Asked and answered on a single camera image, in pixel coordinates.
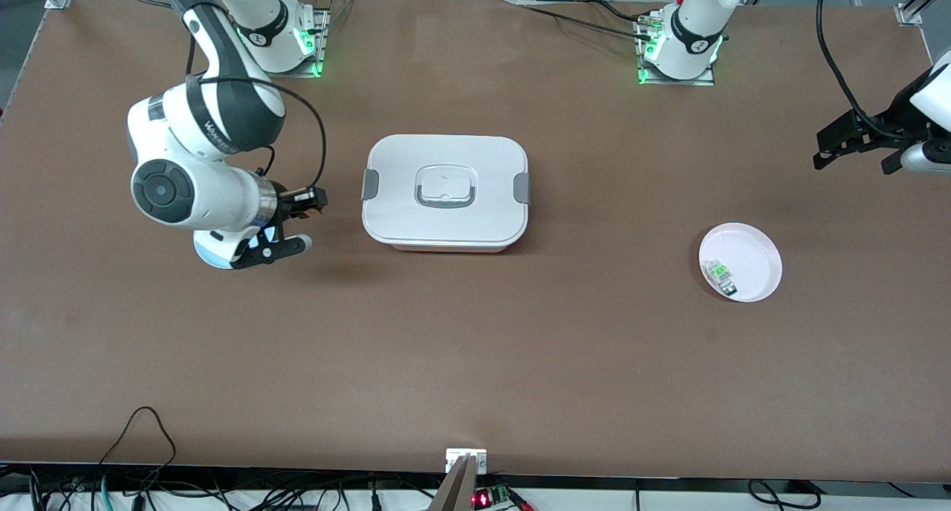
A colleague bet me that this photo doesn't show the white lidded lunch box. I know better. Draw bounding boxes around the white lidded lunch box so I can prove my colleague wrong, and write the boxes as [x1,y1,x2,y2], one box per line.
[361,134,532,254]

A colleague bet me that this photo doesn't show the light blue round plate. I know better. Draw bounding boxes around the light blue round plate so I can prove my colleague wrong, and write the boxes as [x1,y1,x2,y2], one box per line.
[195,229,279,271]

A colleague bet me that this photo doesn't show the pink round plate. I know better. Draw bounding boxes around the pink round plate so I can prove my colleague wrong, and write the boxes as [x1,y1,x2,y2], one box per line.
[699,222,784,303]

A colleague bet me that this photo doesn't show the small red LED module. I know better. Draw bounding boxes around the small red LED module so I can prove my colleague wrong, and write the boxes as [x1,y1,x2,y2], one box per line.
[470,484,521,510]

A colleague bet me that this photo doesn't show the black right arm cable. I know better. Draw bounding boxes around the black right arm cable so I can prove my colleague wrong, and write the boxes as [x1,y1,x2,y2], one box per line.
[186,32,328,192]

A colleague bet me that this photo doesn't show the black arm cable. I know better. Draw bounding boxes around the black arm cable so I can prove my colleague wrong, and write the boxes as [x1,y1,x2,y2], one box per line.
[816,0,903,140]
[186,32,328,192]

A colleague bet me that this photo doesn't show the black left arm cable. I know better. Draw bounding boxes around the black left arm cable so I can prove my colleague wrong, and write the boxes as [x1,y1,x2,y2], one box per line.
[816,0,903,140]

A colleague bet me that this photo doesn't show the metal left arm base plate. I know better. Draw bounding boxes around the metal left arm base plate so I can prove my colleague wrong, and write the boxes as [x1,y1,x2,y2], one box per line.
[635,13,716,87]

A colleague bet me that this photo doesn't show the green switch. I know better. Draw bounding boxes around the green switch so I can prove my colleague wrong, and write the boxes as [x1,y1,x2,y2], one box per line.
[702,258,741,298]

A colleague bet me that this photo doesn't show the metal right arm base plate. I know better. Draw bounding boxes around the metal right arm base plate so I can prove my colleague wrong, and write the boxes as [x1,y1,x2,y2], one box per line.
[245,6,332,79]

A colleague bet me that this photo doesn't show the black looped cable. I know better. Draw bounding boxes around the black looped cable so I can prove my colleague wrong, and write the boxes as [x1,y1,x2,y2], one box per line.
[97,406,179,489]
[747,479,822,510]

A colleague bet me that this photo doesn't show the white metal mounting bracket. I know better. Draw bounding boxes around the white metal mounting bracket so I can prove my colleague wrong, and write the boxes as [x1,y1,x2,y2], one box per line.
[446,449,488,475]

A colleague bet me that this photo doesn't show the black cable across table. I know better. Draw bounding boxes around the black cable across table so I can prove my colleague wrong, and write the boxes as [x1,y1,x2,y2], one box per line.
[520,2,655,40]

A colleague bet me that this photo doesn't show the grey camera post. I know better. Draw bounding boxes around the grey camera post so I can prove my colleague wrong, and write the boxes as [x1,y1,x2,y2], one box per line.
[429,455,478,511]

